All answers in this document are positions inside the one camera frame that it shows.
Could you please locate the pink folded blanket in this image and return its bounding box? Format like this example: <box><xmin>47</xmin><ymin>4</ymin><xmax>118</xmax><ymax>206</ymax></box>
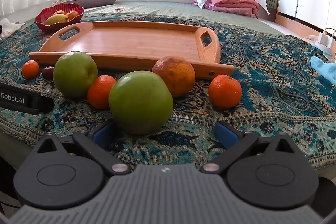
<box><xmin>194</xmin><ymin>0</ymin><xmax>260</xmax><ymax>19</ymax></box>

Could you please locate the yellow mango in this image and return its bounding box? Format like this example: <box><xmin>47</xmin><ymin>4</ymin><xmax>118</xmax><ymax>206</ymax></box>
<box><xmin>45</xmin><ymin>14</ymin><xmax>69</xmax><ymax>26</ymax></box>

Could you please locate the teal paisley blanket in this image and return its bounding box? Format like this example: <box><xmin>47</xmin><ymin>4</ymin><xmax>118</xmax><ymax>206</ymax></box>
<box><xmin>0</xmin><ymin>13</ymin><xmax>336</xmax><ymax>172</ymax></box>

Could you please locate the light blue cloth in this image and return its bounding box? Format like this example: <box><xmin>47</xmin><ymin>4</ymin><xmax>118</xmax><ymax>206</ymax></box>
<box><xmin>310</xmin><ymin>55</ymin><xmax>336</xmax><ymax>82</ymax></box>

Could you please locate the wooden tray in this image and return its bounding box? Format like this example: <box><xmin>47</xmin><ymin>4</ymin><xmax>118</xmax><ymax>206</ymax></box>
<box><xmin>28</xmin><ymin>21</ymin><xmax>235</xmax><ymax>80</ymax></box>

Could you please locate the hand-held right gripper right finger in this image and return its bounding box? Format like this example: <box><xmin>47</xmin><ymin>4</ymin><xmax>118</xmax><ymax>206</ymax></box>
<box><xmin>199</xmin><ymin>121</ymin><xmax>298</xmax><ymax>176</ymax></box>

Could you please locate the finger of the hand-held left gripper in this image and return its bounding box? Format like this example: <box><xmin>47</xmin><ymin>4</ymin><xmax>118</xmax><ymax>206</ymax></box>
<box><xmin>39</xmin><ymin>94</ymin><xmax>55</xmax><ymax>114</ymax></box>

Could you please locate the green apple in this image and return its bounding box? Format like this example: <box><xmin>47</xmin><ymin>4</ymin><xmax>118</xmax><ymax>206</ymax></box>
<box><xmin>53</xmin><ymin>51</ymin><xmax>98</xmax><ymax>98</ymax></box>
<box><xmin>108</xmin><ymin>70</ymin><xmax>174</xmax><ymax>135</ymax></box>

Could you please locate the dark plum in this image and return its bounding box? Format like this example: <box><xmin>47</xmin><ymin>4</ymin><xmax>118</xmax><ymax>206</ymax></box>
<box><xmin>42</xmin><ymin>66</ymin><xmax>55</xmax><ymax>80</ymax></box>

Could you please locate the green quilt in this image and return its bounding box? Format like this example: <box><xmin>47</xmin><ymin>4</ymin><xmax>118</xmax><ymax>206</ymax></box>
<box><xmin>81</xmin><ymin>0</ymin><xmax>292</xmax><ymax>36</ymax></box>

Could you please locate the white plastic bag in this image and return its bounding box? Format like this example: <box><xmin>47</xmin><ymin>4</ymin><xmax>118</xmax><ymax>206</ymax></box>
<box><xmin>0</xmin><ymin>17</ymin><xmax>27</xmax><ymax>41</ymax></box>

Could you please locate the large orange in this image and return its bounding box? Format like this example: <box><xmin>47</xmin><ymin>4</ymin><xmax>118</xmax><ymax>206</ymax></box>
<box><xmin>152</xmin><ymin>56</ymin><xmax>196</xmax><ymax>98</ymax></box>

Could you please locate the small tangerine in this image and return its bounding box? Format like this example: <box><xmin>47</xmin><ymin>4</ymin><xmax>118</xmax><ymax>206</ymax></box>
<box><xmin>21</xmin><ymin>60</ymin><xmax>40</xmax><ymax>80</ymax></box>

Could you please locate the red bowl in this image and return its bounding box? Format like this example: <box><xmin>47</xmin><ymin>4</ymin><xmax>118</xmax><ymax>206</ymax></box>
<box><xmin>35</xmin><ymin>3</ymin><xmax>85</xmax><ymax>34</ymax></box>

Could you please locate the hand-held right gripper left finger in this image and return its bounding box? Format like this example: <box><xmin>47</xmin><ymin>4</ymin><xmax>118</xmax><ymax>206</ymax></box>
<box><xmin>35</xmin><ymin>120</ymin><xmax>132</xmax><ymax>176</ymax></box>

